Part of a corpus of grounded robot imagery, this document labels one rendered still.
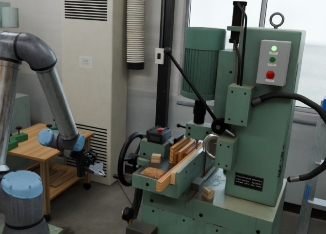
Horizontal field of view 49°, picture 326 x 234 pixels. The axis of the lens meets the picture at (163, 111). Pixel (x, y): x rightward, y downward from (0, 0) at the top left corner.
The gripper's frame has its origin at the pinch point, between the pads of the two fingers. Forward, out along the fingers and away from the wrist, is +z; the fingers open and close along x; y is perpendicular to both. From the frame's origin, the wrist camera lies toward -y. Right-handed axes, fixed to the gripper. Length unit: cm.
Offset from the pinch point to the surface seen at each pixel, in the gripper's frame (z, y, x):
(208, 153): 46, 48, -8
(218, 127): 45, 62, -11
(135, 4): -82, 69, 115
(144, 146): 16.7, 31.3, -3.4
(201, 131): 37, 51, 2
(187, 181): 45, 35, -15
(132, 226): 33.3, 3.5, -21.8
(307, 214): 105, 10, 72
